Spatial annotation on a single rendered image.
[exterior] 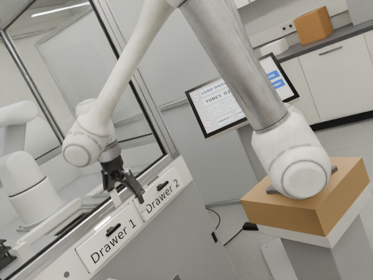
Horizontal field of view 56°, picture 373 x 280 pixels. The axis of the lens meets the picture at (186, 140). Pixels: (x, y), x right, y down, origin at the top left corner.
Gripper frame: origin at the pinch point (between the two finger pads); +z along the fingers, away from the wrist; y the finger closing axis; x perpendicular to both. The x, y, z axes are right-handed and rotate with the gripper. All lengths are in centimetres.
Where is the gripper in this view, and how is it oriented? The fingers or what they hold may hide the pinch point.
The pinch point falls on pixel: (130, 205)
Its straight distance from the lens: 132.6
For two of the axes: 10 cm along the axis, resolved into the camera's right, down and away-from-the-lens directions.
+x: -5.7, 4.6, -6.8
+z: 2.8, 8.9, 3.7
